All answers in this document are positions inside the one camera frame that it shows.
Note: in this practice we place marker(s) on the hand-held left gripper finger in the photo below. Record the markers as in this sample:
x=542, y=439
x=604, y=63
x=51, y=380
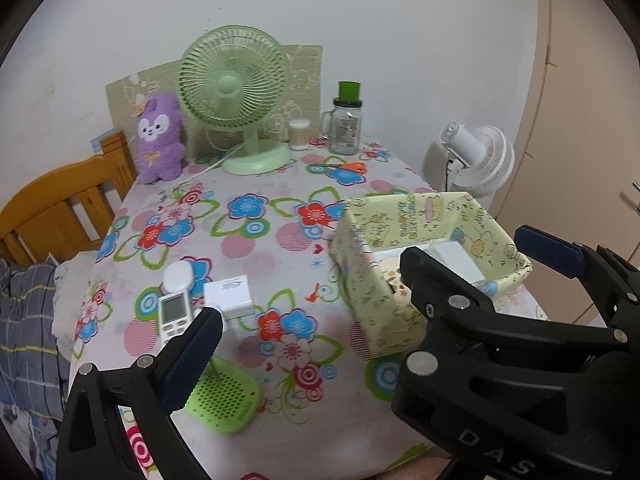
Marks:
x=195, y=355

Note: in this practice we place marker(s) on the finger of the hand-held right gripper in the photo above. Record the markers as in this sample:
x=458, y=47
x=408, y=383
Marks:
x=465, y=320
x=550, y=255

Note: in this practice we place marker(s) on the white remote control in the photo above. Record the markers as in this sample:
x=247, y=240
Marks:
x=174, y=312

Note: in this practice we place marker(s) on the white wall charger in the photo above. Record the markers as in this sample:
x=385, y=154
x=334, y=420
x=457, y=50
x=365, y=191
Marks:
x=230, y=295

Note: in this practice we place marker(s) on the yellow-green cartoon storage box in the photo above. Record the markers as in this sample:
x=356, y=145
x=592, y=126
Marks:
x=380, y=310

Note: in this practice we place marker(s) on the green perforated speaker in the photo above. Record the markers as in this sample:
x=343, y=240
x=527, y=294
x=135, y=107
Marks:
x=230, y=400

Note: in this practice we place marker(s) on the white flat box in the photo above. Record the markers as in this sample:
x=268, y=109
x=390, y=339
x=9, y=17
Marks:
x=450, y=260

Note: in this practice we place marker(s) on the white round device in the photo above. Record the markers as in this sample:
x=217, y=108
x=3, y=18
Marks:
x=178, y=275

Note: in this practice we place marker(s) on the black and cream plush toy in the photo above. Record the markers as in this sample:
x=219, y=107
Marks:
x=392, y=275

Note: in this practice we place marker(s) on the white standing fan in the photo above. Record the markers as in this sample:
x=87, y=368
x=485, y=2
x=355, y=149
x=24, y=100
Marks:
x=487, y=160

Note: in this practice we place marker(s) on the floral tablecloth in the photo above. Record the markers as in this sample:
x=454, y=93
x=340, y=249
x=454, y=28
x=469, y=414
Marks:
x=280, y=240

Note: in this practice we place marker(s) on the beige wardrobe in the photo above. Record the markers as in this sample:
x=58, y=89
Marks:
x=580, y=110

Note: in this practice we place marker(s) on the grey-blue plaid blanket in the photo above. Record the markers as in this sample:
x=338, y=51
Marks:
x=25, y=340

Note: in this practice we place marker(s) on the wooden chair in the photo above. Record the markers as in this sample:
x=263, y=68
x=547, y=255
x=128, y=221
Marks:
x=60, y=200

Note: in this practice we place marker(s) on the purple plush toy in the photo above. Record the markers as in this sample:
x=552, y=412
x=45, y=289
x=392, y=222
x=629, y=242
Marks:
x=157, y=135

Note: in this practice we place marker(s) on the glass jar with black lid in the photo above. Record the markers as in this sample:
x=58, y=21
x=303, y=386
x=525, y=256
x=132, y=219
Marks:
x=344, y=130

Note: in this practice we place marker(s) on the clear cotton swab container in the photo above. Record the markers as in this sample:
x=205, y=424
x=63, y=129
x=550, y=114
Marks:
x=299, y=135

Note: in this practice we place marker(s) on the green plastic cup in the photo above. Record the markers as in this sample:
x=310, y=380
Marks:
x=349, y=91

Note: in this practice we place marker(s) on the green desk fan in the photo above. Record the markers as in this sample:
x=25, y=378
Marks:
x=234, y=77

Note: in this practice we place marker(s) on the beige cartoon mat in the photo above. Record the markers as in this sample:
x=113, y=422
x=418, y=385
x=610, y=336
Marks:
x=305, y=80

